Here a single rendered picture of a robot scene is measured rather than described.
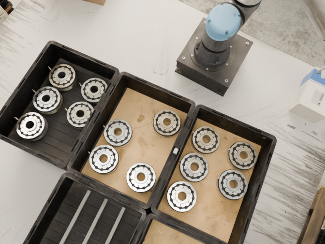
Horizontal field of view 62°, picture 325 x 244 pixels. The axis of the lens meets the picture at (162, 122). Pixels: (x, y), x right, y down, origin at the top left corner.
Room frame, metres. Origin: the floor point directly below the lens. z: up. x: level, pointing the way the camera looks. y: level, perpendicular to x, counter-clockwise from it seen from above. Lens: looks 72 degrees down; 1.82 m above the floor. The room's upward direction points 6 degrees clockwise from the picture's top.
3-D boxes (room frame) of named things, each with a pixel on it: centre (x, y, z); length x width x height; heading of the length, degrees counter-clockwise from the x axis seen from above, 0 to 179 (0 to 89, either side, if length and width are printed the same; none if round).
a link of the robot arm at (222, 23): (0.67, -0.18, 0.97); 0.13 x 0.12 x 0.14; 148
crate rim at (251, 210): (0.13, -0.19, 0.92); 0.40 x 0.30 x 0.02; 161
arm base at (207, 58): (0.66, -0.18, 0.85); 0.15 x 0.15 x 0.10
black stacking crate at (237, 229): (0.13, -0.19, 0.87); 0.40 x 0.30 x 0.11; 161
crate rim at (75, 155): (0.23, 0.09, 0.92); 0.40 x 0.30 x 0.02; 161
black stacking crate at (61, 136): (0.33, 0.37, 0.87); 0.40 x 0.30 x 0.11; 161
